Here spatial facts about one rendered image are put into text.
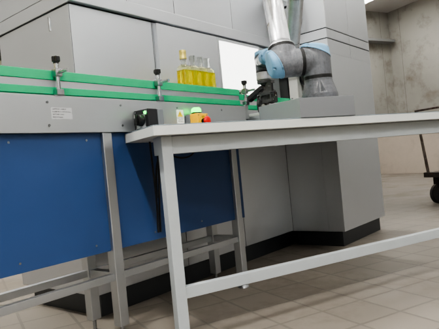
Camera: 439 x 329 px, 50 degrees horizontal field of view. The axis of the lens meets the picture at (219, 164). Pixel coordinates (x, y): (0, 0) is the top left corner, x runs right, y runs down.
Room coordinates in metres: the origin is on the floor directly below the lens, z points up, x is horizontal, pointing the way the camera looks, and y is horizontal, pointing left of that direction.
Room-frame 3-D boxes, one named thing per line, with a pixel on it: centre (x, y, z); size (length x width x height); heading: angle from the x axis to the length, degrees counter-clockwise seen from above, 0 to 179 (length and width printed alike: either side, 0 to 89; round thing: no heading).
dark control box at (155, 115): (1.81, 0.25, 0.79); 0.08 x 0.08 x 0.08; 51
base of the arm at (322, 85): (1.99, -0.45, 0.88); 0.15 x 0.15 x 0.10
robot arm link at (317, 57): (1.99, -0.44, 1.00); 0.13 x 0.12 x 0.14; 95
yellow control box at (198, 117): (2.03, 0.08, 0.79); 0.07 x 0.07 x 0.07; 51
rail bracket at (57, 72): (1.56, 0.49, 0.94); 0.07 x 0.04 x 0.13; 51
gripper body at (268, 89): (2.44, -0.27, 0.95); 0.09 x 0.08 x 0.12; 53
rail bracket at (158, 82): (1.91, 0.20, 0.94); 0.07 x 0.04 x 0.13; 51
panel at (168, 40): (2.68, -0.03, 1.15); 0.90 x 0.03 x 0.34; 141
